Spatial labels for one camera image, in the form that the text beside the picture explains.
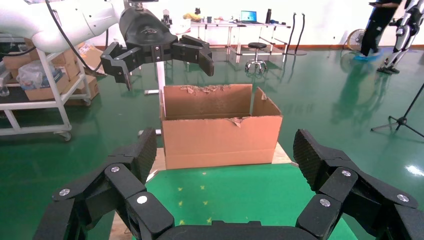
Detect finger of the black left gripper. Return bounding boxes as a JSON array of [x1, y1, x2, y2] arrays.
[[170, 34, 215, 78], [100, 41, 147, 91]]

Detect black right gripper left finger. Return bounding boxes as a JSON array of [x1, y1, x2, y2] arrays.
[[32, 127, 175, 240]]

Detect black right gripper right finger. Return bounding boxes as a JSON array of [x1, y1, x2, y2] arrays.
[[293, 128, 424, 240]]

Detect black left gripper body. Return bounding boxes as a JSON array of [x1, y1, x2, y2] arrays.
[[118, 7, 180, 64]]

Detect cardboard box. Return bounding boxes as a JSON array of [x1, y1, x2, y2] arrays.
[[2, 52, 34, 79], [51, 47, 82, 90], [64, 75, 100, 107], [23, 67, 72, 102]]

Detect large open cardboard carton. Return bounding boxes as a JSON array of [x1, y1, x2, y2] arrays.
[[159, 83, 284, 171]]

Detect white desk leg column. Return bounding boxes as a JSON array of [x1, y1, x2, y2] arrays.
[[144, 61, 167, 97]]

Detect black round stool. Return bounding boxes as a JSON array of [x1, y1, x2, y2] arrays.
[[245, 42, 269, 74]]

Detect open laptop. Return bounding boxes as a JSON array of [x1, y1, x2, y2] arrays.
[[240, 9, 259, 24]]

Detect white shelf cart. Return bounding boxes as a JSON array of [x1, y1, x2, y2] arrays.
[[0, 33, 92, 142]]

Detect clear plastic bag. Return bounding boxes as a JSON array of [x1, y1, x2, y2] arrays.
[[15, 60, 64, 91]]

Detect black tripod stand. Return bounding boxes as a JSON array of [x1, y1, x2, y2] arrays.
[[370, 82, 424, 138]]

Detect green table cloth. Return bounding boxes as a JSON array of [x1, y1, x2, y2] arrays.
[[130, 162, 359, 240]]

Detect round fan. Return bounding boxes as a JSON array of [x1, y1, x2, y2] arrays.
[[346, 28, 367, 52]]

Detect person in dark clothes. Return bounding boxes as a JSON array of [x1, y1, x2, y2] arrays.
[[353, 0, 405, 62]]

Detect white humanoid robot legs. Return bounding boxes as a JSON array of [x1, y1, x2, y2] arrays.
[[377, 0, 424, 75]]

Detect white frame table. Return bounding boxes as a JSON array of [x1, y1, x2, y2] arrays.
[[190, 19, 292, 64]]

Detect thick black cable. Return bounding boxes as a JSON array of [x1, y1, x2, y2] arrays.
[[44, 0, 110, 75]]

